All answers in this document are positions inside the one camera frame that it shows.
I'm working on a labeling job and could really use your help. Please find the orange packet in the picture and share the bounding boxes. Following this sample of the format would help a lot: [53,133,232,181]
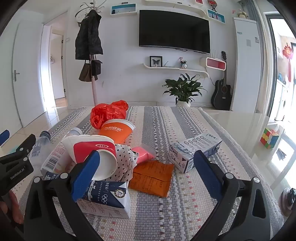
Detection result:
[128,160,175,198]

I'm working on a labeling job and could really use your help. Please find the black coat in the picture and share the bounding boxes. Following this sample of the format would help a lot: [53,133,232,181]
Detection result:
[75,10,104,61]

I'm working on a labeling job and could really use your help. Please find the round pink object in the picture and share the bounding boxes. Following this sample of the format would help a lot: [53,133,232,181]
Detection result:
[280,188,296,217]

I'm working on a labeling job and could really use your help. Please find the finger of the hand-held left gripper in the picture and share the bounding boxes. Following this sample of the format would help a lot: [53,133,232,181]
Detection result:
[0,130,10,146]
[0,134,37,166]

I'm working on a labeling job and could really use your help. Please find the plastic bottle with pink label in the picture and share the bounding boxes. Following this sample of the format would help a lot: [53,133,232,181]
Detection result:
[41,127,84,176]

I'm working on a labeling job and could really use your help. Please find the black wall television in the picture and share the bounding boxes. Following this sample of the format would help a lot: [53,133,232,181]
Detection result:
[139,10,211,55]

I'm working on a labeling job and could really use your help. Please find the white curved wall shelf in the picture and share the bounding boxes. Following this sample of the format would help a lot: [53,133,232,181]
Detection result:
[143,63,210,78]

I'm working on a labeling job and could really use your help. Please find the person's left hand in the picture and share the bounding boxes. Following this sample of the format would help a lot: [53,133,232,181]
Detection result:
[0,192,25,224]

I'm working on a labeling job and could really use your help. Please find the colourful puzzle cube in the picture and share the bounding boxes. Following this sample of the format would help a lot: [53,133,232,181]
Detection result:
[260,128,279,149]

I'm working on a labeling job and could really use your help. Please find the orange plastic bag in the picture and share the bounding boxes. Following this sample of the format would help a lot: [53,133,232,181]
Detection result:
[90,100,129,129]

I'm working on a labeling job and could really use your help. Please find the blue and white milk carton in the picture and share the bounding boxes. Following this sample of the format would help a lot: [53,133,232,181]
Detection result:
[43,171,131,219]
[168,132,223,174]

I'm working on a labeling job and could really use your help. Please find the striped woven mat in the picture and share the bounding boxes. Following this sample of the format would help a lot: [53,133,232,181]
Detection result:
[11,106,284,241]

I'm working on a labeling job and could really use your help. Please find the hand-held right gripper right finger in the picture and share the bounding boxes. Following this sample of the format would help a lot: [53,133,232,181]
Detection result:
[193,150,281,241]

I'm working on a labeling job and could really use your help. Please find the white and red wall box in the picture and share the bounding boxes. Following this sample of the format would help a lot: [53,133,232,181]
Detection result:
[200,57,227,70]

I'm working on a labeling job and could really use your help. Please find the clear plastic bottle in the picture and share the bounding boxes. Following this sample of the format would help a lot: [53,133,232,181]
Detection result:
[29,131,51,167]

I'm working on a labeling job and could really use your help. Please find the small black hanging bag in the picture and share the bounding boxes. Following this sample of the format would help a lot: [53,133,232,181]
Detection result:
[91,60,103,77]

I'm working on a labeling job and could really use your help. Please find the polka dot paper wrapper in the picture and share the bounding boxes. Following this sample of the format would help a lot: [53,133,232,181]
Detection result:
[109,144,139,183]

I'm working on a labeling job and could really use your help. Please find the brown hanging bag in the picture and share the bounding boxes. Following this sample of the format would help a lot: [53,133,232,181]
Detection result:
[79,60,92,82]

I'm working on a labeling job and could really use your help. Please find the black acoustic guitar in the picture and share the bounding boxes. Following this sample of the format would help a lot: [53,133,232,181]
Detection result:
[211,51,232,111]

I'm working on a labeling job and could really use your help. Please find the red and white paper cup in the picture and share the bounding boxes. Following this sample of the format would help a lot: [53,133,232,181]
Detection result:
[61,135,118,181]

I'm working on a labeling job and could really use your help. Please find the orange paper cup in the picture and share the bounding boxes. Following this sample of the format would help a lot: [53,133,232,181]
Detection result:
[98,119,136,145]

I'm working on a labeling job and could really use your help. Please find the teal wall picture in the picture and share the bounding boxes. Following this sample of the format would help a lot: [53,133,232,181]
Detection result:
[111,5,136,16]
[207,9,225,24]

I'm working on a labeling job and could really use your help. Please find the pink coat rack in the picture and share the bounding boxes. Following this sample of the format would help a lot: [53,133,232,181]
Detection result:
[75,1,104,107]

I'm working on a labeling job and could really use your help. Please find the pink clay packet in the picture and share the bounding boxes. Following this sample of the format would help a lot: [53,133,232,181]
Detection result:
[132,144,157,165]

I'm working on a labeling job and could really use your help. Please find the red hanging knot ornament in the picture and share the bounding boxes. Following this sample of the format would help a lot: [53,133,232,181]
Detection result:
[282,43,293,82]

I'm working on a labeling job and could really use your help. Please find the white upper wall shelf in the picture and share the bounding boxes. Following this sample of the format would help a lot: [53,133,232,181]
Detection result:
[142,0,210,18]

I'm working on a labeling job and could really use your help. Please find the framed butterfly picture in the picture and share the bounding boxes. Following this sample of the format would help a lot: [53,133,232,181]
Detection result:
[149,56,163,67]

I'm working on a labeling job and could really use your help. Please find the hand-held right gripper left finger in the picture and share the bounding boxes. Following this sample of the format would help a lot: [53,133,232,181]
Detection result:
[23,150,104,241]

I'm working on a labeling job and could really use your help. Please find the white door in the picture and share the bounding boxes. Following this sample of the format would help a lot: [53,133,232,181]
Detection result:
[13,20,47,128]

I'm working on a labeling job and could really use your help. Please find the green potted plant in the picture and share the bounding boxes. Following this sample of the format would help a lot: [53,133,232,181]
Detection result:
[162,74,207,102]

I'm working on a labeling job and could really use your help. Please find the black clip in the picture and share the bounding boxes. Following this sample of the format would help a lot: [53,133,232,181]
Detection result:
[276,148,287,161]

